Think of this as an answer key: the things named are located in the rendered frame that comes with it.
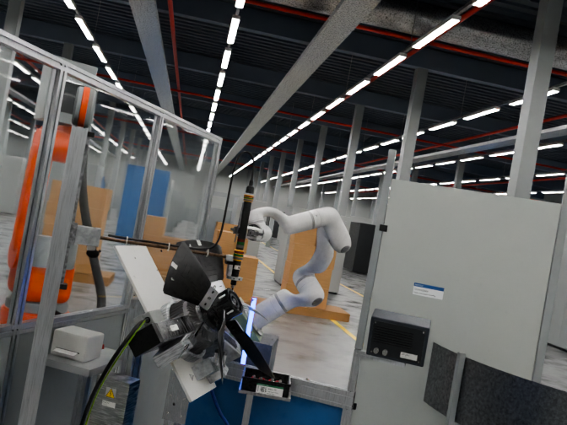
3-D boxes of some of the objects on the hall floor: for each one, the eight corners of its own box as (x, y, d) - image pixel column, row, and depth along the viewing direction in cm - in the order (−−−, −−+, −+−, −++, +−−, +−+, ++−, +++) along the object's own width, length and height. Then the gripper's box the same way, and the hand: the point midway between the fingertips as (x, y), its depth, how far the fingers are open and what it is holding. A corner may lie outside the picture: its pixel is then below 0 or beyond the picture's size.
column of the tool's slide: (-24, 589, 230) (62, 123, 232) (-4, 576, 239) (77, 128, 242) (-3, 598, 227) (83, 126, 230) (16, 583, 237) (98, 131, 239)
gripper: (237, 221, 278) (224, 218, 260) (273, 228, 273) (261, 226, 256) (234, 237, 277) (220, 236, 260) (270, 244, 273) (258, 243, 256)
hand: (242, 231), depth 260 cm, fingers open, 6 cm apart
